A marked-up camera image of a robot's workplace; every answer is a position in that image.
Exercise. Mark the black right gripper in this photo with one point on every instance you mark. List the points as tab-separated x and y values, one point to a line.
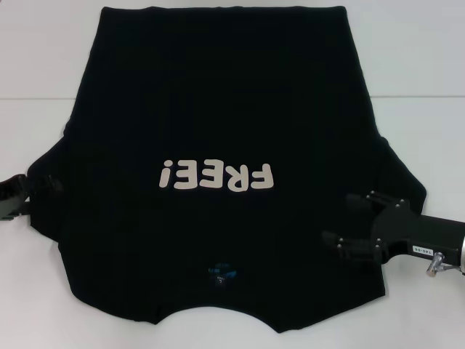
417	234

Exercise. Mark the black shirt with FREE print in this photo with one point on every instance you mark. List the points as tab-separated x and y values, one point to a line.
232	109

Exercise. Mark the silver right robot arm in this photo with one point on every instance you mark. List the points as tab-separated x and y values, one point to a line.
462	251

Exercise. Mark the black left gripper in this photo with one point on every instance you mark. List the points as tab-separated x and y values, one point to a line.
14	196

